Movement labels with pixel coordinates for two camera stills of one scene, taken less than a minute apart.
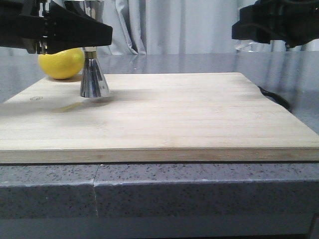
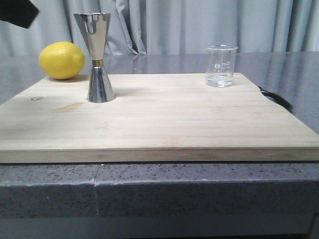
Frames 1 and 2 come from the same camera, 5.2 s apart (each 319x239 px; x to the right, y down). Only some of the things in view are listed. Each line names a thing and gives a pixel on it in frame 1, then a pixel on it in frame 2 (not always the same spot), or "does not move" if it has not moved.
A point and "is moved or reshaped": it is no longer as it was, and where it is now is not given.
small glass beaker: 243,46 -> 220,64
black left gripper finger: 68,29 -> 21,12
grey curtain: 178,27 does not move
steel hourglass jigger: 92,83 is moved or reshaped
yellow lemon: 63,64 does not move
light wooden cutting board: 151,118 does not move
